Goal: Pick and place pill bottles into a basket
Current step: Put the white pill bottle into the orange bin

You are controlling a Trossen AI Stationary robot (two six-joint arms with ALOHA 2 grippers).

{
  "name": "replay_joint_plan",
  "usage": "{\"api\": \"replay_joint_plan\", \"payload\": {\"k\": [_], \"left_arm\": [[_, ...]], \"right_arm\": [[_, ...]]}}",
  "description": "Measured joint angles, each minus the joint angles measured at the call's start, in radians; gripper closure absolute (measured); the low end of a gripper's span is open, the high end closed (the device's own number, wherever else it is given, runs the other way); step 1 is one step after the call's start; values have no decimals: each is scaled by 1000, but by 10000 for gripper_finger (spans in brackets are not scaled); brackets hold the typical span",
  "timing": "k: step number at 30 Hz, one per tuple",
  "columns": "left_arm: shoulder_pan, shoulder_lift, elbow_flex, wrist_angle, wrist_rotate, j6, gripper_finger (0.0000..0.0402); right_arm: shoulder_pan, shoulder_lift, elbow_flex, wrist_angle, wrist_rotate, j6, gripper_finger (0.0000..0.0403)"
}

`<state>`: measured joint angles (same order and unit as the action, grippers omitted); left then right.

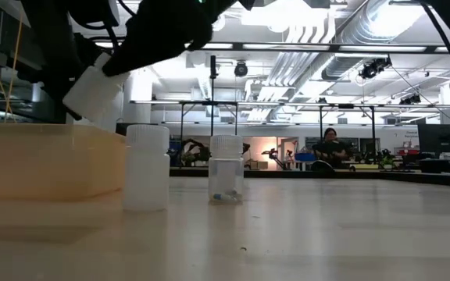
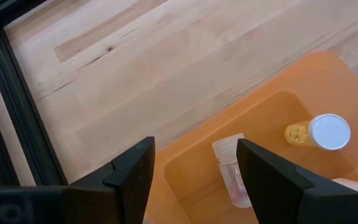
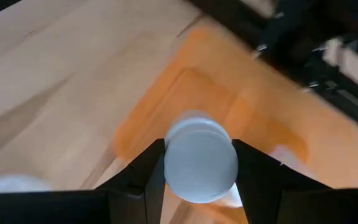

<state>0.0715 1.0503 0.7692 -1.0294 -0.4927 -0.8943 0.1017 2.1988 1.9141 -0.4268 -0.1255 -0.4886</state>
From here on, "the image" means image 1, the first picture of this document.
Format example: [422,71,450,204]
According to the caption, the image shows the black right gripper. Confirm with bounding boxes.
[101,0,246,78]

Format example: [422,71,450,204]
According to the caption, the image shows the small opaque white pill bottle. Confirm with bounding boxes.
[62,52,131,133]

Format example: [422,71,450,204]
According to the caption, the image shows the large opaque white pill bottle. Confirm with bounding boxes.
[124,124,171,212]

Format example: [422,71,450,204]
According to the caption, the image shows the tan plastic basket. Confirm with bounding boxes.
[0,122,127,204]

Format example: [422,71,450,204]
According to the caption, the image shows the clear pill bottle, blue pills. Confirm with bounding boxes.
[208,134,245,205]

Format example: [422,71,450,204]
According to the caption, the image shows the person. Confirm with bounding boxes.
[311,126,353,170]

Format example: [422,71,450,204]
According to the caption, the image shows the black ceiling spotlight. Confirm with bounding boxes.
[399,93,422,106]
[358,56,393,80]

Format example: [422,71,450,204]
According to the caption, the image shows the black computer monitor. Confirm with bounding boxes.
[417,123,450,155]

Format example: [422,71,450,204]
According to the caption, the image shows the black vertical camera pole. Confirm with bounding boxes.
[209,54,218,137]

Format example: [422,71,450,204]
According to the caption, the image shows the black metal frame stand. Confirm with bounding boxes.
[317,103,377,162]
[179,100,239,138]

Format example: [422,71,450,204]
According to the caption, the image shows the round black ceiling camera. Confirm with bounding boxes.
[234,60,249,78]

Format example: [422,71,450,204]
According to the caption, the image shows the black overhead frame crossbar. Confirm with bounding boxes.
[91,40,450,55]

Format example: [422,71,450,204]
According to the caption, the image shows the silver ceiling air duct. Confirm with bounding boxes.
[320,0,425,82]

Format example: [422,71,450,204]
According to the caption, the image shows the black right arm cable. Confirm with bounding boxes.
[419,0,450,105]

